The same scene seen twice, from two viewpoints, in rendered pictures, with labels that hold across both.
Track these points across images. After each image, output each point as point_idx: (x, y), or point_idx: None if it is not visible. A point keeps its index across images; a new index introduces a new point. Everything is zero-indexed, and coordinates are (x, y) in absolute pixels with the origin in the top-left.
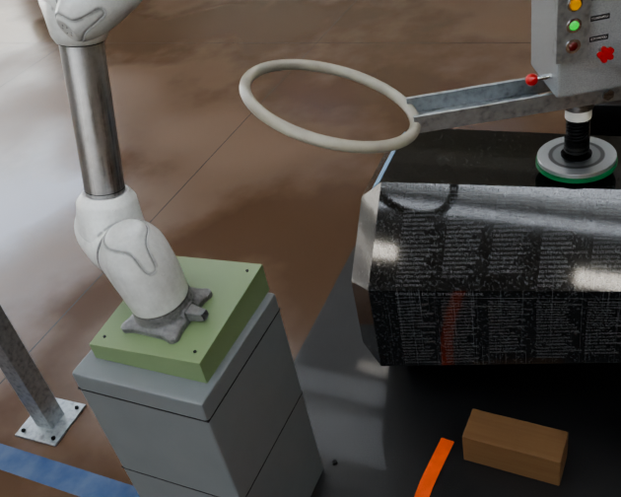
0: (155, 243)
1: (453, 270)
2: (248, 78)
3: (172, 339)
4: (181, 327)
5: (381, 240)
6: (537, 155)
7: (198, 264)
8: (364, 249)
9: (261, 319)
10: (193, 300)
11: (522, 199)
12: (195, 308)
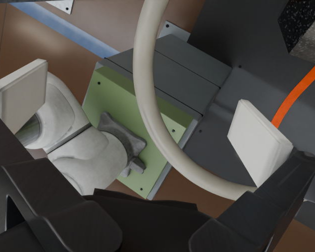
0: (91, 192)
1: None
2: (147, 58)
3: (125, 177)
4: (129, 169)
5: None
6: None
7: (131, 102)
8: (298, 15)
9: (187, 141)
10: (133, 153)
11: None
12: (136, 166)
